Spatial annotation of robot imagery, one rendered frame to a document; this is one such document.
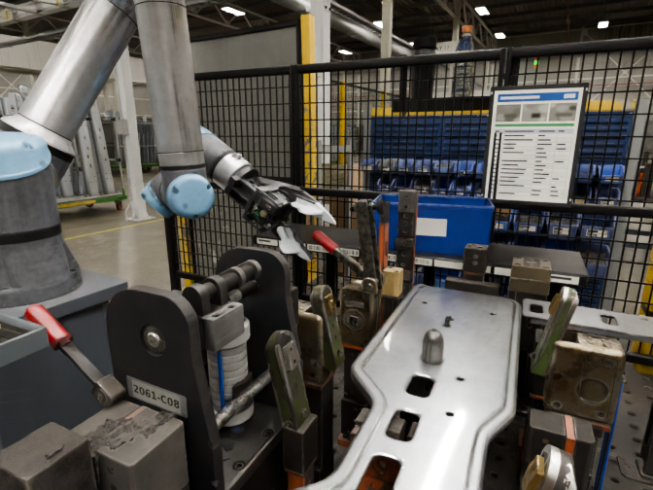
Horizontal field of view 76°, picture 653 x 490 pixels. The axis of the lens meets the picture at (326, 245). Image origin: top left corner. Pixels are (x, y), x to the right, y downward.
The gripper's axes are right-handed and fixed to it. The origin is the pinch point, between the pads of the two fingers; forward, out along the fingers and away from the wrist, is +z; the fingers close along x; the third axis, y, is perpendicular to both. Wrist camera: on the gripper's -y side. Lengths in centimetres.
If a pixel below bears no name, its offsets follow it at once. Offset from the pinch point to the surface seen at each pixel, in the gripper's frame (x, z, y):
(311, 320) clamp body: -1.4, 10.7, 20.2
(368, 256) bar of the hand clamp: 4.3, 9.7, 1.8
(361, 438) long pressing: 0.9, 25.1, 33.9
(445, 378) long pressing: 4.0, 30.5, 17.2
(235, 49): -17, -162, -170
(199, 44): -29, -193, -173
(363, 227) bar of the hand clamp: 8.2, 5.9, 1.8
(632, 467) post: -4, 73, -16
